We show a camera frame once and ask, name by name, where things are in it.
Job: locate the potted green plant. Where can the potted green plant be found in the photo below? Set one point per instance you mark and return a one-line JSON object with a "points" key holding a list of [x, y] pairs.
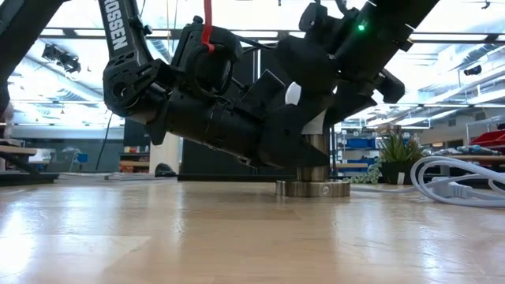
{"points": [[396, 154]]}

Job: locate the small black hanging device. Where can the small black hanging device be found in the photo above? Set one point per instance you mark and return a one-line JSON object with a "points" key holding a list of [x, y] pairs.
{"points": [[472, 71]]}

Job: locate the translucent plastic container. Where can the translucent plastic container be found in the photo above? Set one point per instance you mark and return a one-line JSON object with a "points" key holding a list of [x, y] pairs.
{"points": [[165, 154]]}

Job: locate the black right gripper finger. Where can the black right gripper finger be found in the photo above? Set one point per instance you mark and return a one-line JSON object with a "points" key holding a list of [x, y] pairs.
{"points": [[351, 98], [317, 94]]}

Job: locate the red storage bin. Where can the red storage bin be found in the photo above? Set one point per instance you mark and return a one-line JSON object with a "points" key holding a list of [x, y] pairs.
{"points": [[491, 140]]}

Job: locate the wooden workbench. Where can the wooden workbench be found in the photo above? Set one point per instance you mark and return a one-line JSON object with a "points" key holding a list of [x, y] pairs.
{"points": [[16, 150]]}

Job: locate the black dome-shaped object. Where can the black dome-shaped object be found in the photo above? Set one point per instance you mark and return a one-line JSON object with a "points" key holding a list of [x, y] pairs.
{"points": [[165, 171]]}

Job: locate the black computer monitor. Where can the black computer monitor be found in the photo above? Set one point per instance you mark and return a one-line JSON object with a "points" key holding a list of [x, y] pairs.
{"points": [[134, 138]]}

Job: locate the wooden shelf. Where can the wooden shelf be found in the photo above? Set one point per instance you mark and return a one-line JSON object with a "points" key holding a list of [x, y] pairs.
{"points": [[134, 163]]}

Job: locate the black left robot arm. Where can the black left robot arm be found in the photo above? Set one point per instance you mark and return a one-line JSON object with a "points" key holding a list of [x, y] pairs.
{"points": [[126, 83]]}

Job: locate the white lightbulb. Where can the white lightbulb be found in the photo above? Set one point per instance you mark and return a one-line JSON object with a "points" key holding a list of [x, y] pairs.
{"points": [[294, 94]]}

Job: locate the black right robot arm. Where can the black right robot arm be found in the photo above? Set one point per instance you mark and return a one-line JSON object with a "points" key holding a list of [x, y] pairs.
{"points": [[386, 27]]}

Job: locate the long wooden table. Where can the long wooden table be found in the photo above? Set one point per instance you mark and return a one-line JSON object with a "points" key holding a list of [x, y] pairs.
{"points": [[473, 159]]}

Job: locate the blue storage bin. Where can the blue storage bin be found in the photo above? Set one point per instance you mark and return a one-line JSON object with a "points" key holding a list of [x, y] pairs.
{"points": [[361, 143]]}

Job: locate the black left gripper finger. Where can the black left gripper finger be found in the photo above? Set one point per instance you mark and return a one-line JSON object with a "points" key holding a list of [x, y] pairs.
{"points": [[313, 158]]}

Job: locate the brushed metal lamp socket base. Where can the brushed metal lamp socket base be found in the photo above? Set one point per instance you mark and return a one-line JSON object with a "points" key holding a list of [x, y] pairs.
{"points": [[315, 188]]}

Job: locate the blue chair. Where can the blue chair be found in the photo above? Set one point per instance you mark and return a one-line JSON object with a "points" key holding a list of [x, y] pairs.
{"points": [[83, 158]]}

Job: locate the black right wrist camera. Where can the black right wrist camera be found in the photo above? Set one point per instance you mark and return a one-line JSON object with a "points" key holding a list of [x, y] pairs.
{"points": [[313, 17]]}

